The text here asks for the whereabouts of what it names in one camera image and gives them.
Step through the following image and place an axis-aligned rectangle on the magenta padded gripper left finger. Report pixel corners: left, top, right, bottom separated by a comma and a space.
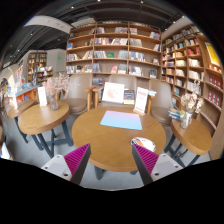
41, 143, 92, 186

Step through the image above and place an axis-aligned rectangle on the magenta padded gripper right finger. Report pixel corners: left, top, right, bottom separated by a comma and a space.
131, 143, 184, 186

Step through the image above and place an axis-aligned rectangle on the colourful patterned computer mouse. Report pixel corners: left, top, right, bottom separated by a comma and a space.
131, 137, 156, 152

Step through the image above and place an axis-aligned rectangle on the blue pink mouse pad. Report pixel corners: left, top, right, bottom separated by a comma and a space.
100, 110, 142, 130

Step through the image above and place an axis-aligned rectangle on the stack of books right table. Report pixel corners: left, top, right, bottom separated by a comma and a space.
168, 108, 183, 120

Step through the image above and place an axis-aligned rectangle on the round wooden right table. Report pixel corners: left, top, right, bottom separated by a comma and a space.
164, 119, 212, 166

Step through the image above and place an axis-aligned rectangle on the round wooden left table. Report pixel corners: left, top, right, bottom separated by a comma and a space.
17, 100, 74, 159

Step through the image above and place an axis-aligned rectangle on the white sign stand on centre table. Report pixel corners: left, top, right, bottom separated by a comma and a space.
133, 87, 148, 115

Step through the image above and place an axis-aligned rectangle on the white sign stand on table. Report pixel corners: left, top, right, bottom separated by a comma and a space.
38, 87, 47, 106
133, 87, 148, 115

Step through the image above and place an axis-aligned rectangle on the beige armchair left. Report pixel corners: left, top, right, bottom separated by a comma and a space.
63, 73, 95, 115

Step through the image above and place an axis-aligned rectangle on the beige armchair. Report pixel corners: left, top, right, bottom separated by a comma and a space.
93, 74, 137, 108
145, 78, 174, 127
63, 73, 95, 115

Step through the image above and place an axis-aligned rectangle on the dark book on chair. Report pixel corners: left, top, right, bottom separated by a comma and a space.
123, 90, 135, 105

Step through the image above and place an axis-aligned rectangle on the beige armchair right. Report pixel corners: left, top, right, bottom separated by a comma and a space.
145, 78, 174, 127

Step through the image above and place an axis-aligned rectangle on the white sign stand on left table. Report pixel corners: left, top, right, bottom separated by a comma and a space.
38, 87, 47, 106

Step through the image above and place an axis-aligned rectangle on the glass vase with dried flowers right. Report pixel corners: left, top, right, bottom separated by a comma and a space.
180, 81, 204, 129

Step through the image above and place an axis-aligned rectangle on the glass vase with dried flowers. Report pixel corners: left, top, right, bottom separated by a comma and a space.
43, 74, 69, 111
180, 81, 204, 129

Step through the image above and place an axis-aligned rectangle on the white picture book on chair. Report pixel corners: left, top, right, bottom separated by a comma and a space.
102, 82, 124, 103

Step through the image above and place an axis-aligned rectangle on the beige armchair centre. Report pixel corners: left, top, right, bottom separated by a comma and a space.
93, 74, 137, 108

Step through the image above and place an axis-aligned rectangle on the small wooden table far left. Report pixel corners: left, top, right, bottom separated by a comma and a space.
8, 99, 35, 142

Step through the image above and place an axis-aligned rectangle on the glass vase with dried flowers left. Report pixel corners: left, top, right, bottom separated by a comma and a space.
43, 74, 69, 111

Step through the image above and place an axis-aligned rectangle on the distant wooden bookshelf left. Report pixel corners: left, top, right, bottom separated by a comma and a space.
27, 52, 53, 85

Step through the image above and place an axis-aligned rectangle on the large wooden bookshelf centre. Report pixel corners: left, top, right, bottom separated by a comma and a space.
64, 21, 163, 82

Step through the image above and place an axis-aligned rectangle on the wooden bookshelf right wall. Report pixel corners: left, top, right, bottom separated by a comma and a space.
162, 22, 224, 159

